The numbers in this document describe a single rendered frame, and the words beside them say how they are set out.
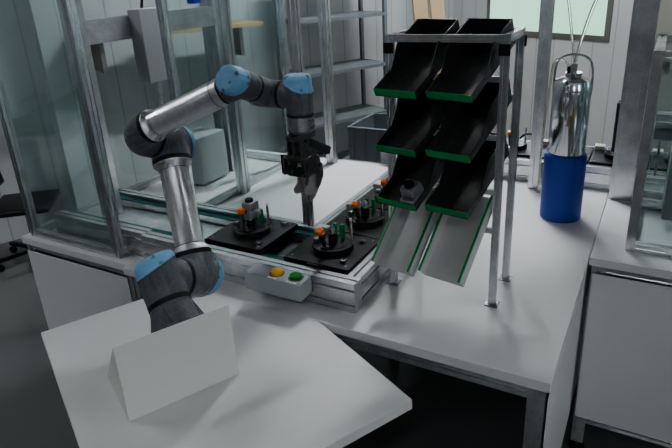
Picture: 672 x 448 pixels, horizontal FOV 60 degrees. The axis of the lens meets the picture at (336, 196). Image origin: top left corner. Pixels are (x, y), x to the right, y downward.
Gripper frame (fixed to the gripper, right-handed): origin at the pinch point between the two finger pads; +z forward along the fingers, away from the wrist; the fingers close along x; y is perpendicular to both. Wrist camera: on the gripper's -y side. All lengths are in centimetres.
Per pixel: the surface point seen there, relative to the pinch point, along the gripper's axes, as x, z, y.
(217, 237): -47, 26, -10
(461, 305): 39, 37, -19
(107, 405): -26, 37, 60
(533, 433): 67, 56, 4
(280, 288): -10.1, 30.0, 5.1
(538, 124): 39, 7, -127
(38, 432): -136, 123, 24
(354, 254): 3.9, 26.3, -17.9
